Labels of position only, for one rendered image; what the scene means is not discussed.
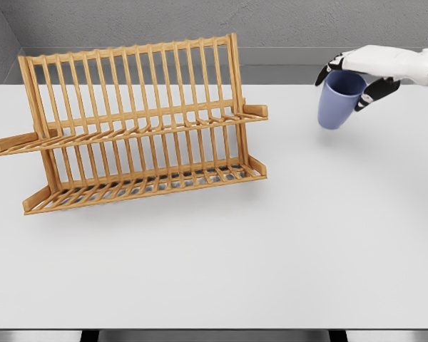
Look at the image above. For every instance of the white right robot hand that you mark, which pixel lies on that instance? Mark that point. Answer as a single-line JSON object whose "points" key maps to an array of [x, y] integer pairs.
{"points": [[374, 60]]}

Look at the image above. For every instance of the blue plastic cup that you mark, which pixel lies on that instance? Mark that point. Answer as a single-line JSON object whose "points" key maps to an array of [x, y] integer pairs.
{"points": [[337, 103]]}

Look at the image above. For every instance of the wooden two-tier dish rack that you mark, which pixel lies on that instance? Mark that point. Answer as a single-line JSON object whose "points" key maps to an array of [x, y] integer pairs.
{"points": [[135, 124]]}

